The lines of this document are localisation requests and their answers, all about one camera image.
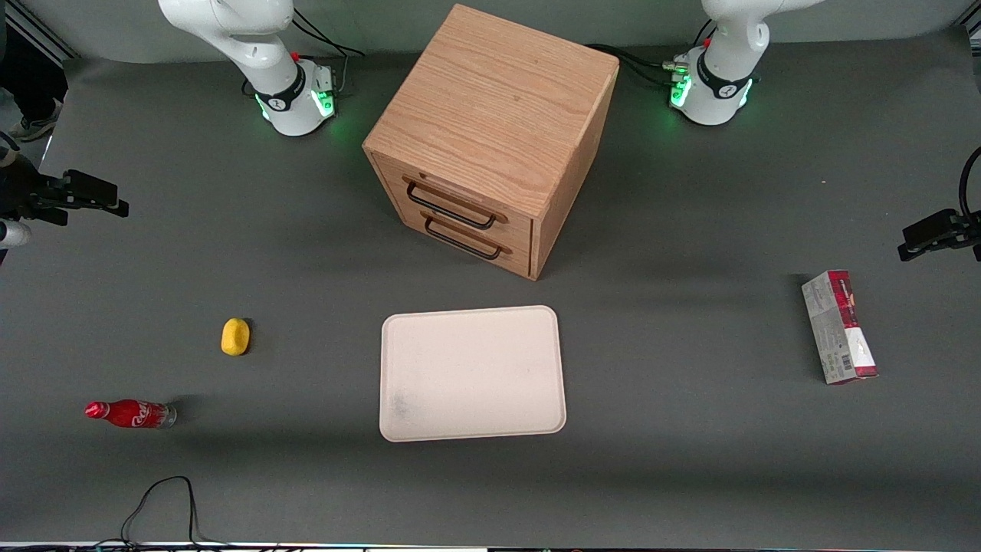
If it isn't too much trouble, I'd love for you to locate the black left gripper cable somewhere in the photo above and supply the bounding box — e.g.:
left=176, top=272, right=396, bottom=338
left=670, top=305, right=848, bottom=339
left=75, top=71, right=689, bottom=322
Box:
left=958, top=146, right=981, bottom=223

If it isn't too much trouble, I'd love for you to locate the black trouser leg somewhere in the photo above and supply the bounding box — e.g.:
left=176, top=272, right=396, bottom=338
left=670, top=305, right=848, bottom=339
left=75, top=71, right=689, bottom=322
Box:
left=0, top=27, right=71, bottom=123

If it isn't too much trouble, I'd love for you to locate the wooden drawer front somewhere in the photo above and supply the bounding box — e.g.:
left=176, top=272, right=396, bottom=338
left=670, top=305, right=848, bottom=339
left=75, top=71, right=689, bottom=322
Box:
left=376, top=178, right=533, bottom=278
left=372, top=152, right=535, bottom=249

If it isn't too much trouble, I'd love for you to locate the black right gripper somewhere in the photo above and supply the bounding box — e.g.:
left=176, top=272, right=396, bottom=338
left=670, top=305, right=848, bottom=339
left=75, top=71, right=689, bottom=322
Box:
left=0, top=157, right=130, bottom=227

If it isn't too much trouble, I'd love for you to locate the wooden drawer cabinet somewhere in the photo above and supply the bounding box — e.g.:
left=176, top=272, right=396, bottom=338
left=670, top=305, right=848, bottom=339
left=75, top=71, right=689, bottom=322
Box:
left=363, top=4, right=620, bottom=281

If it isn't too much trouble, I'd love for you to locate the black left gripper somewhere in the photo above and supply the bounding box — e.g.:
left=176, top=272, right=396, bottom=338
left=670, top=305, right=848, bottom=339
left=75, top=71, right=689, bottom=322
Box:
left=898, top=210, right=981, bottom=262

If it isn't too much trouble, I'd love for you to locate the thin black looped cable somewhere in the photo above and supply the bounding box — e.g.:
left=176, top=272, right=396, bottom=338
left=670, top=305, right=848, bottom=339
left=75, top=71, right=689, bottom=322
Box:
left=92, top=476, right=231, bottom=550

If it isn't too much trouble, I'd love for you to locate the red tartan cardboard box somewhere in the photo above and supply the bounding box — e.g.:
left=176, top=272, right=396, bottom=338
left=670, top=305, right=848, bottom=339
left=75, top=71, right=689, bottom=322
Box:
left=802, top=270, right=879, bottom=385

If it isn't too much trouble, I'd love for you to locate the black left arm base cable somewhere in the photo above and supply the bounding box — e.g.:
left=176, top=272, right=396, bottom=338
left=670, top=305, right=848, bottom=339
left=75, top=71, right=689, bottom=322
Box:
left=586, top=44, right=677, bottom=87

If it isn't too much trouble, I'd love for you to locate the black arm base cable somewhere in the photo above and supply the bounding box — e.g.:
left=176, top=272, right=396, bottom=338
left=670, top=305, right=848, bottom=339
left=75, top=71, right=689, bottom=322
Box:
left=586, top=44, right=677, bottom=87
left=291, top=6, right=366, bottom=97

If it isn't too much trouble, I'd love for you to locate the black right arm base cable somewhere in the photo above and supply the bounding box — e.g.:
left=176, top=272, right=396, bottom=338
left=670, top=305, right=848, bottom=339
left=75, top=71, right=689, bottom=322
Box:
left=291, top=6, right=366, bottom=97

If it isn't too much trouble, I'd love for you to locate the grey sneaker shoe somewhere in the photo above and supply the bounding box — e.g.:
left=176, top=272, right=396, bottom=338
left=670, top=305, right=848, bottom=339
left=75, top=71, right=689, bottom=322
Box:
left=8, top=98, right=64, bottom=143

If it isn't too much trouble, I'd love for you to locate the red coke bottle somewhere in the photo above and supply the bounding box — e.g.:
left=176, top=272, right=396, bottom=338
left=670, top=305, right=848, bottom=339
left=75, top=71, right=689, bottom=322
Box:
left=84, top=399, right=178, bottom=429

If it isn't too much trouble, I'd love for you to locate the beige plastic tray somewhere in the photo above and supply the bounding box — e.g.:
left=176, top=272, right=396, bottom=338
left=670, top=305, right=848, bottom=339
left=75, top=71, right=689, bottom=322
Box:
left=379, top=305, right=567, bottom=443

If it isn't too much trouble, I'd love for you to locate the black wire drawer handle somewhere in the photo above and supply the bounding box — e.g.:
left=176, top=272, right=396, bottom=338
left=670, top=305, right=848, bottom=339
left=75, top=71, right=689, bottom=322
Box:
left=405, top=179, right=499, bottom=231
left=422, top=215, right=506, bottom=261

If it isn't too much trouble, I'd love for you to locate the yellow lemon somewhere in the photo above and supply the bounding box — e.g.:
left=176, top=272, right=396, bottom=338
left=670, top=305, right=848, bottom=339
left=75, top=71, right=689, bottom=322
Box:
left=221, top=317, right=251, bottom=357

